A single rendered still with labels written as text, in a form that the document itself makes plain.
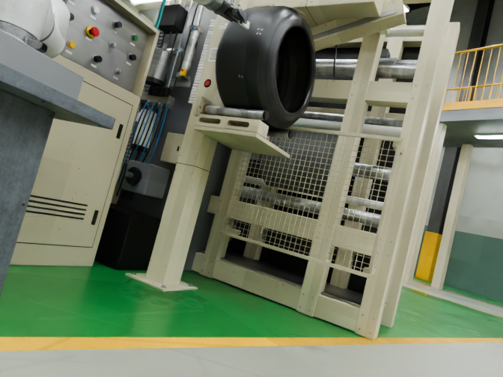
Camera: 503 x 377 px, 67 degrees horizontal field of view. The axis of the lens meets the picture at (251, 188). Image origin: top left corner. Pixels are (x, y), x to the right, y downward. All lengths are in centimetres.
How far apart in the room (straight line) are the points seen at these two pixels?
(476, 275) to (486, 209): 163
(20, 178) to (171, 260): 89
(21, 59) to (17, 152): 27
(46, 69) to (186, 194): 91
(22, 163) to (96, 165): 69
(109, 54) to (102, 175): 58
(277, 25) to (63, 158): 110
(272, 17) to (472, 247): 955
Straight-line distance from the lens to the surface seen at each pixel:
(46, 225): 191
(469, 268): 1082
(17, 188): 135
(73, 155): 191
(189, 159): 198
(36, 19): 142
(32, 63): 133
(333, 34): 235
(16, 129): 132
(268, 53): 174
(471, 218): 1097
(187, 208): 197
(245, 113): 178
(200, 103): 190
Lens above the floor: 44
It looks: 4 degrees up
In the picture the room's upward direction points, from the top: 15 degrees clockwise
